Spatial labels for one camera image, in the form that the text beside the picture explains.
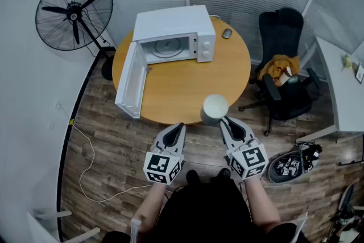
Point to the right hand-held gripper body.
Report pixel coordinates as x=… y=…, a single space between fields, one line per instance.
x=250 y=160

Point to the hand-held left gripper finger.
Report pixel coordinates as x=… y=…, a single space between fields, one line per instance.
x=160 y=140
x=182 y=142

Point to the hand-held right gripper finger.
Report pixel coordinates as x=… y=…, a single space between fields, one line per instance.
x=227 y=139
x=246 y=133

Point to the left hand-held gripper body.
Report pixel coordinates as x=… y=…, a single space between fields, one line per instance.
x=159 y=166

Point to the white cup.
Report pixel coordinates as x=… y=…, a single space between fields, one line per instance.
x=214 y=106

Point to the white microwave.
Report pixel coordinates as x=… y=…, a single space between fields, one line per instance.
x=173 y=22

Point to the person's right forearm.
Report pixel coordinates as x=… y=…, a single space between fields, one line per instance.
x=263 y=202

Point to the person's left forearm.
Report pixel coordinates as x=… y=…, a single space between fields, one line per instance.
x=149 y=207

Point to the person's right black shoe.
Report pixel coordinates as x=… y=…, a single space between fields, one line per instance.
x=223 y=173

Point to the person's black shoe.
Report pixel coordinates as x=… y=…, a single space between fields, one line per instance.
x=192 y=177
x=223 y=173

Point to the person's left black shoe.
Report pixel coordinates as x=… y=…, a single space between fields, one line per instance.
x=192 y=177

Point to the person's black clothing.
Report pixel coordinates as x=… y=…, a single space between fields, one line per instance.
x=204 y=213

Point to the small brown white package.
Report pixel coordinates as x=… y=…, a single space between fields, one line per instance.
x=288 y=72

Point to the yellow cloth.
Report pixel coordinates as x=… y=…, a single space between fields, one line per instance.
x=278 y=65

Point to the white desk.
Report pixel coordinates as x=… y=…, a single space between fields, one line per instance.
x=341 y=99

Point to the grey computer mouse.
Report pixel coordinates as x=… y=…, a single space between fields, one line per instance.
x=227 y=33

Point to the black office chair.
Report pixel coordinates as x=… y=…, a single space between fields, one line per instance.
x=281 y=31

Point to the small green desk item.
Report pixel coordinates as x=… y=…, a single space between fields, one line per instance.
x=346 y=62

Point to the small white table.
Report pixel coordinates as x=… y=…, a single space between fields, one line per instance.
x=39 y=232

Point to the black standing fan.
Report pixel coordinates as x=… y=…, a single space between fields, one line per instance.
x=74 y=15

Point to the white wall socket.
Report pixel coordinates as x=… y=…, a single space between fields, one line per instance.
x=59 y=105
x=51 y=125

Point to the black picture frame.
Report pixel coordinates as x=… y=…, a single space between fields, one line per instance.
x=360 y=73

